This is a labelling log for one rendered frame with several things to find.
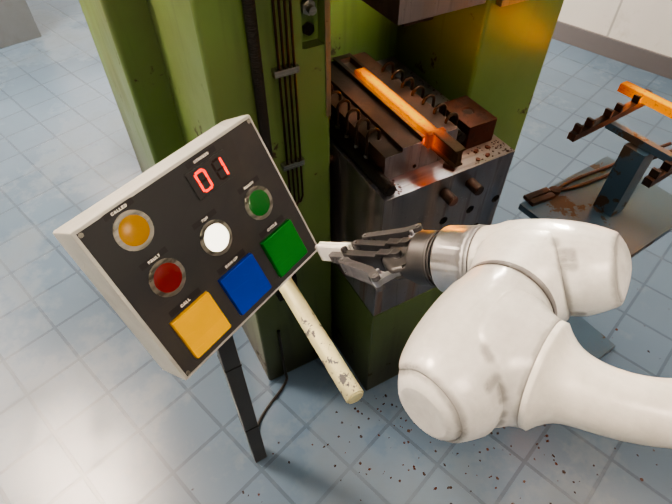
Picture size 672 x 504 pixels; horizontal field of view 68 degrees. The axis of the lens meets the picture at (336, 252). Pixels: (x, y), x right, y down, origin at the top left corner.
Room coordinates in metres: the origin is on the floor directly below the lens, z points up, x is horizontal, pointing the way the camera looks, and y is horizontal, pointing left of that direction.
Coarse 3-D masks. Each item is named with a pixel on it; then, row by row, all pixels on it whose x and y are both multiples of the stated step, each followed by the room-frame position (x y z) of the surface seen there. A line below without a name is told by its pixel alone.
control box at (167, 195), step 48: (192, 144) 0.67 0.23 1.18; (240, 144) 0.67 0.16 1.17; (144, 192) 0.54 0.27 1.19; (192, 192) 0.57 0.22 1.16; (240, 192) 0.62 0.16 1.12; (288, 192) 0.67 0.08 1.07; (96, 240) 0.46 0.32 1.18; (192, 240) 0.52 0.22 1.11; (240, 240) 0.56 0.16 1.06; (144, 288) 0.44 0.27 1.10; (192, 288) 0.47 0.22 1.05; (144, 336) 0.41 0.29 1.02
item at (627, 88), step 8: (624, 88) 1.24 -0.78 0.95; (632, 88) 1.22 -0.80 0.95; (640, 88) 1.22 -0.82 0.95; (632, 96) 1.21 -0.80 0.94; (648, 96) 1.18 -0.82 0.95; (656, 96) 1.18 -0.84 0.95; (648, 104) 1.17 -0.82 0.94; (656, 104) 1.16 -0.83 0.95; (664, 104) 1.15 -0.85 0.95; (664, 112) 1.13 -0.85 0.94
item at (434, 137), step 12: (360, 72) 1.21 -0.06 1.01; (372, 84) 1.15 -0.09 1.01; (384, 84) 1.15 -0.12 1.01; (384, 96) 1.10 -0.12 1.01; (396, 96) 1.09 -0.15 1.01; (396, 108) 1.05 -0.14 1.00; (408, 108) 1.04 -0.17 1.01; (408, 120) 1.01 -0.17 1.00; (420, 120) 0.99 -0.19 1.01; (432, 132) 0.94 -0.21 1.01; (444, 132) 0.93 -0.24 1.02; (432, 144) 0.93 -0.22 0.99; (444, 144) 0.90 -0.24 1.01; (456, 144) 0.89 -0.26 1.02; (444, 156) 0.89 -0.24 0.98; (456, 156) 0.87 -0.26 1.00
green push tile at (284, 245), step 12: (276, 228) 0.61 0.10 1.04; (288, 228) 0.62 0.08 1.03; (264, 240) 0.58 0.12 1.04; (276, 240) 0.59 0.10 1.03; (288, 240) 0.61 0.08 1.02; (300, 240) 0.62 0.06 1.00; (276, 252) 0.58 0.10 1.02; (288, 252) 0.59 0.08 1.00; (300, 252) 0.60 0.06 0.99; (276, 264) 0.56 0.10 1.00; (288, 264) 0.58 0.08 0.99
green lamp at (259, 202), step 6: (252, 192) 0.63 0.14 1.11; (258, 192) 0.64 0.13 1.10; (264, 192) 0.64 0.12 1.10; (252, 198) 0.62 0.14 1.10; (258, 198) 0.63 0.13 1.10; (264, 198) 0.63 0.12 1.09; (252, 204) 0.61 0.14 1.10; (258, 204) 0.62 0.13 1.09; (264, 204) 0.63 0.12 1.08; (252, 210) 0.61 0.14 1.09; (258, 210) 0.61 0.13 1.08; (264, 210) 0.62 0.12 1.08
